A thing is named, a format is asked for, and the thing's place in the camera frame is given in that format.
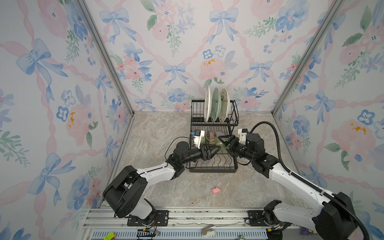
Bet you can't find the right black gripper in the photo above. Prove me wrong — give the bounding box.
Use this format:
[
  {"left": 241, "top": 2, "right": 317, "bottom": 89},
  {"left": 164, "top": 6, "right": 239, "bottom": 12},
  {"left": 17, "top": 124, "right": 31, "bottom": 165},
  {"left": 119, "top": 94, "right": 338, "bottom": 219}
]
[{"left": 218, "top": 135, "right": 256, "bottom": 164}]

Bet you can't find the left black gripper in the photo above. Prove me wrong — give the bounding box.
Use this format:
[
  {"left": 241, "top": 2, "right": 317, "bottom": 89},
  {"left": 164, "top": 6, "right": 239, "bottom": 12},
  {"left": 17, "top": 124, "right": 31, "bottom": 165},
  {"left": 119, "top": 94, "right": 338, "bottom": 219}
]
[{"left": 180, "top": 144, "right": 220, "bottom": 167}]

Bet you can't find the red white patterned bowl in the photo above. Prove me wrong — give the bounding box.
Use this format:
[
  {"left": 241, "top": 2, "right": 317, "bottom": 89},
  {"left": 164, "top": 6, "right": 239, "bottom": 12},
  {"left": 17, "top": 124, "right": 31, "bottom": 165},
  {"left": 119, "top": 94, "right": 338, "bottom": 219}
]
[{"left": 209, "top": 132, "right": 218, "bottom": 145}]

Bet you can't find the green glass cup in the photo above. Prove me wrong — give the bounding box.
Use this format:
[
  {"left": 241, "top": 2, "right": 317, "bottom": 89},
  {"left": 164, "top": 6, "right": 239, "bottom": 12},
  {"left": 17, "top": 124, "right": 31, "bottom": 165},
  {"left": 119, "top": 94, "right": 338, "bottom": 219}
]
[{"left": 217, "top": 143, "right": 227, "bottom": 151}]

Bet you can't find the lavender ceramic bowl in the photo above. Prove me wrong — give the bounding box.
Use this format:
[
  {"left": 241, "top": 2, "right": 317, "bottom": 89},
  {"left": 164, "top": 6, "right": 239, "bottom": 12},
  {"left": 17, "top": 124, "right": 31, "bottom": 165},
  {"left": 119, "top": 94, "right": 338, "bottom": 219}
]
[{"left": 215, "top": 131, "right": 228, "bottom": 139}]

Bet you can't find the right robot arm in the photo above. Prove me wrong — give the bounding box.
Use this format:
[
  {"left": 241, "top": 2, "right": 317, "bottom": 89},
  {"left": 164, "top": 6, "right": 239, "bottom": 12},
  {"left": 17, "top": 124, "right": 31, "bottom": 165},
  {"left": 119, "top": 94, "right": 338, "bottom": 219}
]
[{"left": 219, "top": 134, "right": 360, "bottom": 240}]

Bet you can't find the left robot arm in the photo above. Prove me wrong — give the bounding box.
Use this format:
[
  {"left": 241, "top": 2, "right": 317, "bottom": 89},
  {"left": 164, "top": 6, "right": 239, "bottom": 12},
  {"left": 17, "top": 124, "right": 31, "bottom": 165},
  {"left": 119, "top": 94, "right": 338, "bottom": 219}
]
[{"left": 103, "top": 142, "right": 221, "bottom": 220}]

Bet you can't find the light green ceramic bowl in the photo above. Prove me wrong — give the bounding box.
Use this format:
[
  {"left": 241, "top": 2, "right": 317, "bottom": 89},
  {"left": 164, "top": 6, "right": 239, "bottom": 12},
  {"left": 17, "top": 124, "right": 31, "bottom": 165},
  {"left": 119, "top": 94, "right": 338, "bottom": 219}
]
[{"left": 204, "top": 133, "right": 210, "bottom": 145}]

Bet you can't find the pale green plate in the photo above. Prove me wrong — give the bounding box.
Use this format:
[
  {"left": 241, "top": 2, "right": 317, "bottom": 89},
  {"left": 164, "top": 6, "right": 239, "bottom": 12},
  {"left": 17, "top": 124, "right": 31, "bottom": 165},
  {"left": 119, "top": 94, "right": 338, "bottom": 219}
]
[{"left": 211, "top": 88, "right": 222, "bottom": 122}]

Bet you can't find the cream patterned plate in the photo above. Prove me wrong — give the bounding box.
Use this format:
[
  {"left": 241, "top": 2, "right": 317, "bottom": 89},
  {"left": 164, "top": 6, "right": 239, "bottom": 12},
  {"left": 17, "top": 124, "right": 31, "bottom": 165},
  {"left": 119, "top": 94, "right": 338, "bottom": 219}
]
[{"left": 219, "top": 88, "right": 231, "bottom": 123}]

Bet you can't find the pink eraser piece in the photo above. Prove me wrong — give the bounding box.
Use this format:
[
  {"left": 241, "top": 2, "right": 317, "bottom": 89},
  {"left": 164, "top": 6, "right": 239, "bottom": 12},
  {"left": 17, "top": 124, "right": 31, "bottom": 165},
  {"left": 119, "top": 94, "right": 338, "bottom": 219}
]
[{"left": 212, "top": 187, "right": 221, "bottom": 194}]

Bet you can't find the white floral plate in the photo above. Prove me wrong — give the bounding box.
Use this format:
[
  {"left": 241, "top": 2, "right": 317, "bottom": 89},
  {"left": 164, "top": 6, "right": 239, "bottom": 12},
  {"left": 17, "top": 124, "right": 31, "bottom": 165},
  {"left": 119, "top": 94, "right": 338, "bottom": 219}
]
[{"left": 204, "top": 87, "right": 212, "bottom": 123}]

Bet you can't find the green yellow small toy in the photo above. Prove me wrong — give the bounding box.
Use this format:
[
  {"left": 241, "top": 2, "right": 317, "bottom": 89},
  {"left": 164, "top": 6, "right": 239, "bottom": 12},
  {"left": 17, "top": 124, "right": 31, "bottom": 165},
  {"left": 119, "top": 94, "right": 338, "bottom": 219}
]
[{"left": 104, "top": 232, "right": 116, "bottom": 240}]

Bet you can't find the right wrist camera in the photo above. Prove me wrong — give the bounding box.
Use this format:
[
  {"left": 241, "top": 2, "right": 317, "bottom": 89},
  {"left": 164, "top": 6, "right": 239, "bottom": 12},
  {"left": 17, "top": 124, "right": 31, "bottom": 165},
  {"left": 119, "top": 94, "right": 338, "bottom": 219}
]
[{"left": 238, "top": 129, "right": 249, "bottom": 144}]

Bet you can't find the black wire dish rack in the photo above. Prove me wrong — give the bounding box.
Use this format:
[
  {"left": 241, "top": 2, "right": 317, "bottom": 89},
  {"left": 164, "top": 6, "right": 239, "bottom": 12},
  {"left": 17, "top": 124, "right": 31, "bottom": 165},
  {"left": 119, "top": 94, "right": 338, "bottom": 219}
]
[{"left": 188, "top": 100, "right": 239, "bottom": 173}]

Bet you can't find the aluminium rail frame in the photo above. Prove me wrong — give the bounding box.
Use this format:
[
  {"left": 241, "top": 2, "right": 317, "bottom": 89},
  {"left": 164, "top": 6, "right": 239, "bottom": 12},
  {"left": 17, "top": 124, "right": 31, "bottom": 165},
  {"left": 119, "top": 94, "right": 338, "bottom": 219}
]
[{"left": 80, "top": 206, "right": 343, "bottom": 240}]

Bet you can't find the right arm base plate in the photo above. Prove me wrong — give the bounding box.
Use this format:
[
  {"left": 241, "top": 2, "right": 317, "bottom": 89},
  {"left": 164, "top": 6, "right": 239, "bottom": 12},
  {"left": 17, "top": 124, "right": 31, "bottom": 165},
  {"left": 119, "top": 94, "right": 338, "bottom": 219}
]
[{"left": 247, "top": 209, "right": 290, "bottom": 227}]

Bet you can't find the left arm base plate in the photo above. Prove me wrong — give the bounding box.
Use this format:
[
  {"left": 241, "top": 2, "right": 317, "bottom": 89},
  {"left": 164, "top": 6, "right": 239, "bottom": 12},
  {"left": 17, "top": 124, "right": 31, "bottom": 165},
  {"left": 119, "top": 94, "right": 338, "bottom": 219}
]
[{"left": 127, "top": 210, "right": 170, "bottom": 227}]

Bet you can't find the black corrugated cable hose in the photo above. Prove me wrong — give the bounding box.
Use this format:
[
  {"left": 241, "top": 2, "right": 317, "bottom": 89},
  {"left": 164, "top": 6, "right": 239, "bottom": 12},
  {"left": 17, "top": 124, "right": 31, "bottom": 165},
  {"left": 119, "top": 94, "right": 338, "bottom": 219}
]
[{"left": 248, "top": 121, "right": 370, "bottom": 240}]

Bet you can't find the left aluminium corner post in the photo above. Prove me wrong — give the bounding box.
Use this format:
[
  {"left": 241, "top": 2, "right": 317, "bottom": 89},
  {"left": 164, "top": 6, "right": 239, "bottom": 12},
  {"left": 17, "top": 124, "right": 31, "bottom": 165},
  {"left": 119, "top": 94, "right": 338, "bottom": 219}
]
[{"left": 74, "top": 0, "right": 135, "bottom": 117}]

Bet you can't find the aluminium corner post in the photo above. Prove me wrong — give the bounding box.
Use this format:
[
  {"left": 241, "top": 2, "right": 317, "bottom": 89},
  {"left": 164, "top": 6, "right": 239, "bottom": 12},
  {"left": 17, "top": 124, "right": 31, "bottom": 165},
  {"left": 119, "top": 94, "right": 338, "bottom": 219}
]
[
  {"left": 74, "top": 0, "right": 135, "bottom": 117},
  {"left": 272, "top": 0, "right": 345, "bottom": 117}
]

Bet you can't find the right aluminium corner post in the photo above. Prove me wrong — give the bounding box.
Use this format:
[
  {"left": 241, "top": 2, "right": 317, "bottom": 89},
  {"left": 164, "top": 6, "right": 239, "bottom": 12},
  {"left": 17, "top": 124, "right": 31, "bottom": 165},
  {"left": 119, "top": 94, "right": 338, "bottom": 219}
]
[{"left": 272, "top": 0, "right": 345, "bottom": 117}]

